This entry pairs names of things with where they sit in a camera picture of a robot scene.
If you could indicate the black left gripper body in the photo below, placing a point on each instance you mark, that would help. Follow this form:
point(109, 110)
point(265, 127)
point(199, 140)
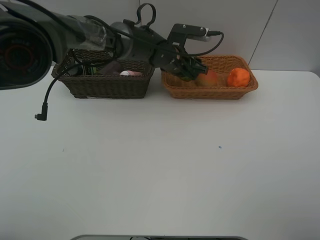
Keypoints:
point(165, 60)

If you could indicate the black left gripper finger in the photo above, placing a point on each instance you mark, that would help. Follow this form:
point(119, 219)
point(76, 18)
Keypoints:
point(196, 66)
point(181, 70)

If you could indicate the green lime fruit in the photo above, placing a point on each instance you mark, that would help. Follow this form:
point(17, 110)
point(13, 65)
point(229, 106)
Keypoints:
point(188, 78)

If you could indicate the red yellow peach fruit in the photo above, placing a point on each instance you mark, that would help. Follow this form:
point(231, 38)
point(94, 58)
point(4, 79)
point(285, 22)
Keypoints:
point(210, 79)

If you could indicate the pink squeeze bottle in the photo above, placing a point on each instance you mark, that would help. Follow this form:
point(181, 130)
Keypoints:
point(130, 73)

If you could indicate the orange mandarin fruit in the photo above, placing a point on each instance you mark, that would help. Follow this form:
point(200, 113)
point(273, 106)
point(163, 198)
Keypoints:
point(238, 77)

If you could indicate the pink translucent plastic cup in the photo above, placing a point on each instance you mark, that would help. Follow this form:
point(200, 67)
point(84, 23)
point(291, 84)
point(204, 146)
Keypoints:
point(112, 68)

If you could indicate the dark green pump bottle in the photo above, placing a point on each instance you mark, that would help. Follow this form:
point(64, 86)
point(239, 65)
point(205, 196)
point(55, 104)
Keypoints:
point(85, 70)

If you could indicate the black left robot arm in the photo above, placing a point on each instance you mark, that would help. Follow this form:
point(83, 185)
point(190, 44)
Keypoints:
point(32, 38)

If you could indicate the orange wicker basket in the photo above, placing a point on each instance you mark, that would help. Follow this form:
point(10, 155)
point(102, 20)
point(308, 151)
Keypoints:
point(222, 65)

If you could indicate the dark brown wicker basket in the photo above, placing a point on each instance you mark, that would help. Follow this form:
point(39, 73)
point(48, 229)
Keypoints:
point(111, 86)

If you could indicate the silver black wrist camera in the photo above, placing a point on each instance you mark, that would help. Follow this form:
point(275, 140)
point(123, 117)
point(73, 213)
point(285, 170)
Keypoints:
point(181, 32)

